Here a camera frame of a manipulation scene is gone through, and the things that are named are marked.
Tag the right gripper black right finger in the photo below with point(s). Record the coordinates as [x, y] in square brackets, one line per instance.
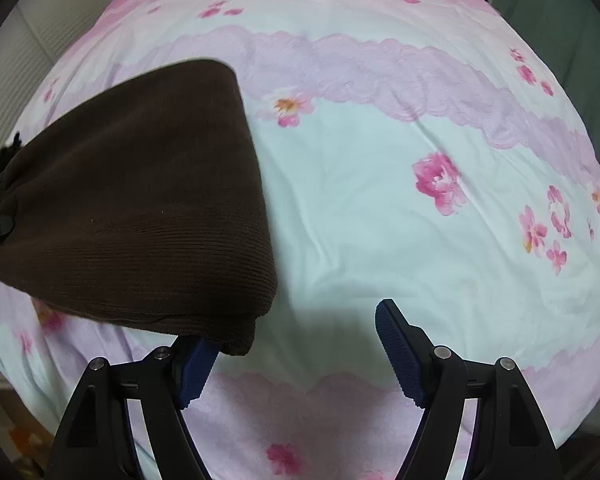
[510, 439]

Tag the green curtain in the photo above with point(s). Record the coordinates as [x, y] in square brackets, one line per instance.
[566, 36]

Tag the white louvered wardrobe door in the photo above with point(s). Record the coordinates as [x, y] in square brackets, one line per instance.
[33, 37]

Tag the pink floral bed sheet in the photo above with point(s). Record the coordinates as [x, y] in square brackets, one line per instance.
[415, 150]

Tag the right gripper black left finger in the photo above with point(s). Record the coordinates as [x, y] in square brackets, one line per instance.
[94, 439]

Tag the dark brown corduroy pants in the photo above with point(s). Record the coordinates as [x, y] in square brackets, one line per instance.
[143, 207]

